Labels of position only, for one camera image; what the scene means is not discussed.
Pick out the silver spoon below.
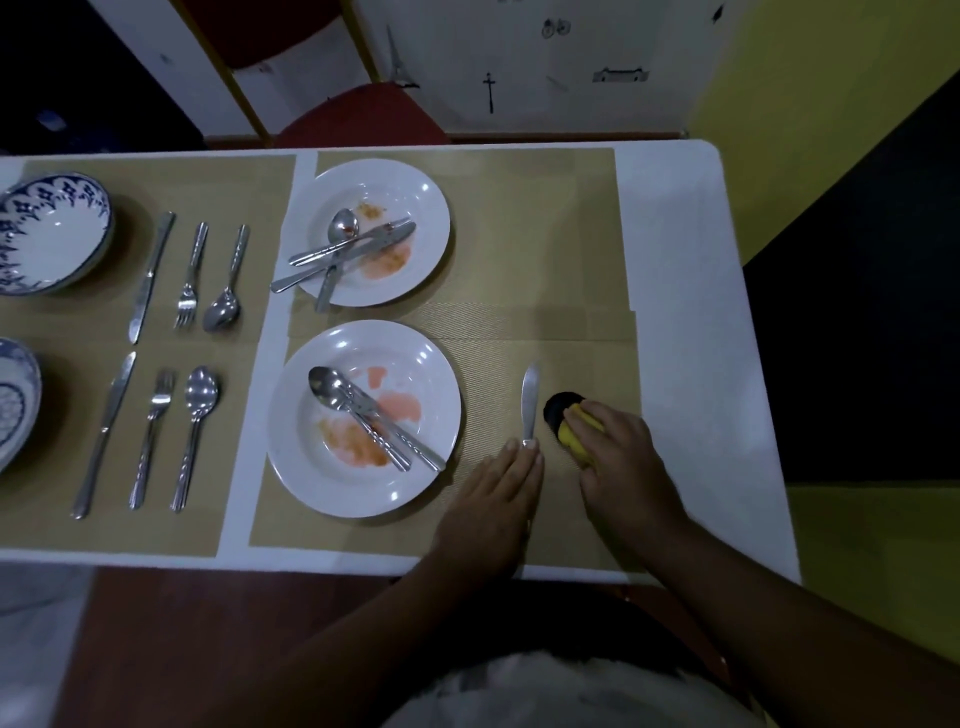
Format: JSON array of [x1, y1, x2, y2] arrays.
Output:
[[314, 207, 360, 315], [169, 365, 222, 515], [201, 223, 251, 334], [308, 366, 414, 474]]

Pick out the person's right hand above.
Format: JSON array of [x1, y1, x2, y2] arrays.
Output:
[[579, 399, 688, 558]]

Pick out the person's white shirt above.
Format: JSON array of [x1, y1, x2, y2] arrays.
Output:
[[381, 648, 771, 728]]

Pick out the silver fork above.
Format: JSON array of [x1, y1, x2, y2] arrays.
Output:
[[339, 382, 449, 474], [173, 221, 210, 332], [127, 369, 177, 513], [288, 216, 414, 268]]

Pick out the tan woven placemat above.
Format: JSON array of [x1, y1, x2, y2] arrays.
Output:
[[0, 328, 261, 561], [288, 147, 638, 343], [248, 310, 655, 576], [0, 154, 299, 345]]

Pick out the person's left hand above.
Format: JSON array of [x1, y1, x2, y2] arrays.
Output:
[[431, 438, 546, 579]]

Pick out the person's left forearm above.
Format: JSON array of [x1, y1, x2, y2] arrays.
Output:
[[198, 551, 524, 728]]

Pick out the yellow and black sponge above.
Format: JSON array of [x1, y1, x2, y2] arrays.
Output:
[[543, 390, 607, 461]]

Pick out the red chair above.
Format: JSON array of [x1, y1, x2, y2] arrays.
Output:
[[177, 0, 453, 150]]

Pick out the silver table knife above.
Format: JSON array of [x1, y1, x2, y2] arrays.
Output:
[[126, 210, 177, 347], [520, 365, 542, 452], [270, 221, 418, 295], [70, 350, 139, 522]]

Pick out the person's right forearm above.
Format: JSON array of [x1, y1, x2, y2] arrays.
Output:
[[643, 517, 960, 728]]

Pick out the blue patterned white bowl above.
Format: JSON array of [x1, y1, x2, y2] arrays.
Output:
[[0, 172, 116, 296], [0, 336, 44, 476]]

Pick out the white plate with orange stains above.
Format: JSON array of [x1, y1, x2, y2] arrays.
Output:
[[267, 319, 464, 520], [285, 157, 453, 309]]

